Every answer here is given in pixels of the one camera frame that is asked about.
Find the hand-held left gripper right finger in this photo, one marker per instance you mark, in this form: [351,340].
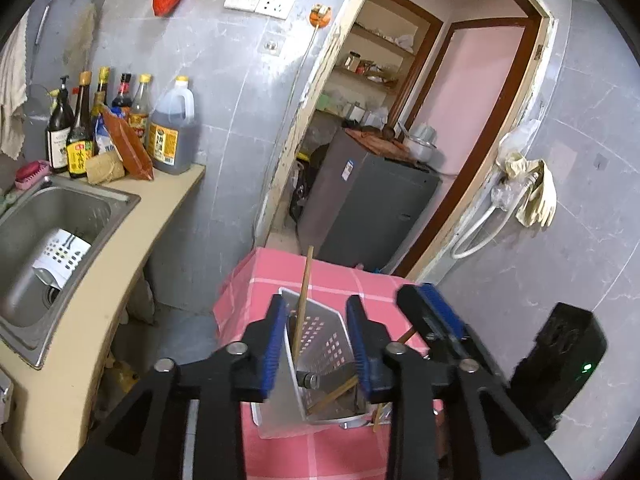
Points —
[365,350]

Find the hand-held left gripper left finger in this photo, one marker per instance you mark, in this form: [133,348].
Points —
[272,345]

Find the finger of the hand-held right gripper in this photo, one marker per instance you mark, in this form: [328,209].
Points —
[415,310]
[445,315]

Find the white perforated utensil holder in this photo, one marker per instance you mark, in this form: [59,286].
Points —
[325,340]

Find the pink checked tablecloth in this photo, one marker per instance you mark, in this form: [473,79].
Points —
[325,455]

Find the grey appliance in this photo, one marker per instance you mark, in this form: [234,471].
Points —
[365,205]

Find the clear hanging plastic bag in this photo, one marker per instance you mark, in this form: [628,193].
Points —
[505,192]

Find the yellow rubber gloves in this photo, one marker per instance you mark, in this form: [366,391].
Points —
[537,195]

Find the steel pot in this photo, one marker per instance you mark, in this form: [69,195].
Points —
[420,147]

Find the wooden cutting board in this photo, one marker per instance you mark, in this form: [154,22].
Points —
[375,142]

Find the beige kitchen counter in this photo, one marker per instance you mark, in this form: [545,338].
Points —
[100,320]

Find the brown ladle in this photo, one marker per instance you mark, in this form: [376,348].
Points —
[389,133]

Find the green box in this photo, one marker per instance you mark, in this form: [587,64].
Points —
[331,105]

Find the white perforated plastic tray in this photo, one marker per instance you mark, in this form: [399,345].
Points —
[62,255]

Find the large dark oil jug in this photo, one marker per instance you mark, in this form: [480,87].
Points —
[170,135]

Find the orange seasoning packet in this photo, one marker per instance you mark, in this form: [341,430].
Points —
[130,150]

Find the beige wrapped package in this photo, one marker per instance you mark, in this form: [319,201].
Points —
[105,169]

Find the glass jar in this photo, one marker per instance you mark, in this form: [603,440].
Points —
[354,61]

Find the stainless steel sink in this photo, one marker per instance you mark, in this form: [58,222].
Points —
[50,210]

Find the white blue bag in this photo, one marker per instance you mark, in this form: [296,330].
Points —
[106,140]

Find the soy sauce bottle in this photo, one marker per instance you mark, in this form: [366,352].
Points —
[80,150]

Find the red cap sauce bottle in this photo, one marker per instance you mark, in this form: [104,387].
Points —
[122,97]

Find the dark yellow cap bottle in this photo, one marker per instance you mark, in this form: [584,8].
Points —
[101,90]

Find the beige hanging towel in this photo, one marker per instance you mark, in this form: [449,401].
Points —
[12,95]

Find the hanging steel rod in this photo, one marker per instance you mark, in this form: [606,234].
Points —
[40,35]

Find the wooden door frame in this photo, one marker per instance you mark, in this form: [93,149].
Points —
[320,85]

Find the small white wall socket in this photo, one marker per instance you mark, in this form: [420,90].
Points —
[271,47]

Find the orange wall plug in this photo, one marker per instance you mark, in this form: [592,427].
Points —
[320,15]

